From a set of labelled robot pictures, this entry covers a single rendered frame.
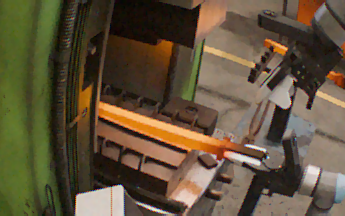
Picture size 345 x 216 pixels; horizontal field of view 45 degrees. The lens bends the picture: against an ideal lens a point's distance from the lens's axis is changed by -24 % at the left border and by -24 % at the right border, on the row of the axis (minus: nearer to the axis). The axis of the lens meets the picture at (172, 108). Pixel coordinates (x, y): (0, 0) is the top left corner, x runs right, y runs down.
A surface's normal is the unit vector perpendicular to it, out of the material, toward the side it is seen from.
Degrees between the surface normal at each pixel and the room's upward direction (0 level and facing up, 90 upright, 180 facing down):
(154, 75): 90
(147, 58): 90
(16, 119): 89
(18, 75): 89
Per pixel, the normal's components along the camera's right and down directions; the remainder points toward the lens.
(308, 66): -0.39, 0.44
